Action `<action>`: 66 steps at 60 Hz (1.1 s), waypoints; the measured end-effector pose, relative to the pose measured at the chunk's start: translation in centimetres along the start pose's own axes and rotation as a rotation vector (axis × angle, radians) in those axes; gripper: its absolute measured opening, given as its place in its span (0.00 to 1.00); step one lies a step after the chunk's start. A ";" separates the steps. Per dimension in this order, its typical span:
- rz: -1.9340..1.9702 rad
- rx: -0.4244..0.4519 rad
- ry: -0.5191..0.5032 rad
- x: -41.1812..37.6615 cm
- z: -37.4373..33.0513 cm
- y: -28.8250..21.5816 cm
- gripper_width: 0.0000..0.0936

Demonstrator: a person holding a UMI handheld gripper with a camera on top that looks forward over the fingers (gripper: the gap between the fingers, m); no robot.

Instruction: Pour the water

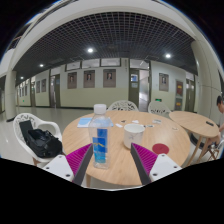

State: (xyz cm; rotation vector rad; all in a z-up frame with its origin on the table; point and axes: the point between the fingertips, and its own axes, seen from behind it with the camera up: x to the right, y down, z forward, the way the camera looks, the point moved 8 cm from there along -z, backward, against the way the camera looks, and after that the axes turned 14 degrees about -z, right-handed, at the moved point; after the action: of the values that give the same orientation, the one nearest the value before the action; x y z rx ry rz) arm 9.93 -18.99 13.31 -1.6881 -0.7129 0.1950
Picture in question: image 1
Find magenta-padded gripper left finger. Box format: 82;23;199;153
42;143;95;186

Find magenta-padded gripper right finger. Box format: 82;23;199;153
130;142;183;186

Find clear blue-label water bottle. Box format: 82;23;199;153
88;103;112;170

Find flat round red coaster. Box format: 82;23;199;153
151;143;170;155

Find black bag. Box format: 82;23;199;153
18;119;64;159

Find white ceramic mug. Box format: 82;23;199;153
123;123;146;150

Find white plastic lattice chair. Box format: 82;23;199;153
12;112;64;167
107;99;139;112
147;100;172;118

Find light blue booklet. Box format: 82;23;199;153
77;116;114;128

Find round wooden side table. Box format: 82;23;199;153
168;110;221;167

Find folding chair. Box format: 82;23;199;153
206;138;224;161

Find person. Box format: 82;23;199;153
214;94;224;148

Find round ceiling lights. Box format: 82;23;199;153
19;46;173;81

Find framed wall portraits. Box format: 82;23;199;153
34;68;170;94

